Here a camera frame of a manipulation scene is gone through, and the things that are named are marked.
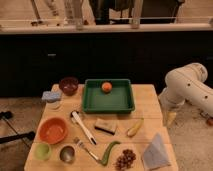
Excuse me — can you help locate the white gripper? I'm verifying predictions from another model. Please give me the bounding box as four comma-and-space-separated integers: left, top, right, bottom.
158, 88, 183, 127

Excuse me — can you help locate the yellow banana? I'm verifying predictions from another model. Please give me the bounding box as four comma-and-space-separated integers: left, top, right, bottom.
127, 118, 144, 137

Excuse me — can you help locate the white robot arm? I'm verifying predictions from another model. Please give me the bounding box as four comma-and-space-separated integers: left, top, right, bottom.
158, 63, 213, 126

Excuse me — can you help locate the dark maroon bowl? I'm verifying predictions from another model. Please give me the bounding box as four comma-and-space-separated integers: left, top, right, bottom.
59, 77, 78, 96

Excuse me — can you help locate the orange red bowl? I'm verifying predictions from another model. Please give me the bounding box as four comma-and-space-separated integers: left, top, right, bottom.
39, 117, 68, 144

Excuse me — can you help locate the green plastic tray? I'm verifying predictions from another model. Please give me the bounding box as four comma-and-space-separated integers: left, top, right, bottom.
82, 79, 135, 114

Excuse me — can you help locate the grey folded cloth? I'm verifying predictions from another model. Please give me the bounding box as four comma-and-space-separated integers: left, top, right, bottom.
141, 133, 171, 170

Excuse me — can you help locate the orange fruit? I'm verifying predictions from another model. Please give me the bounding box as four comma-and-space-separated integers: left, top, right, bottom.
101, 82, 112, 93

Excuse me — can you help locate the wooden block brush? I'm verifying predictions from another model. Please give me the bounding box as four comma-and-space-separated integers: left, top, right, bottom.
94, 118, 117, 135

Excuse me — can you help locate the bunch of dark grapes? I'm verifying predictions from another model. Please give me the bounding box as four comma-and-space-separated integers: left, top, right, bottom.
115, 149, 136, 171

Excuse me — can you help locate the green chili pepper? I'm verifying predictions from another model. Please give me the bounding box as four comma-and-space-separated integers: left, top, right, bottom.
101, 141, 121, 166

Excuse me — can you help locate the metal fork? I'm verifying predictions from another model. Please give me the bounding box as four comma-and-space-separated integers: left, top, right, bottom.
73, 137, 100, 163

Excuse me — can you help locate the small metal cup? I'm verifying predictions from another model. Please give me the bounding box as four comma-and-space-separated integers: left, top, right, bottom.
60, 146, 75, 163

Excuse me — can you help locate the clear glass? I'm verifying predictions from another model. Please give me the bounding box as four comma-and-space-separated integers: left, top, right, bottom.
46, 101, 61, 110

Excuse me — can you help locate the light green cup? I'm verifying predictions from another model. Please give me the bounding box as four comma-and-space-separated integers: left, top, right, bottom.
34, 143, 51, 160

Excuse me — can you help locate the black tripod stand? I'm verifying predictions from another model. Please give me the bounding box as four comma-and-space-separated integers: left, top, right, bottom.
0, 111, 35, 144

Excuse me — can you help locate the white handled spatula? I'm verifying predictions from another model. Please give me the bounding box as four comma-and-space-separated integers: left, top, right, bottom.
70, 110, 97, 145

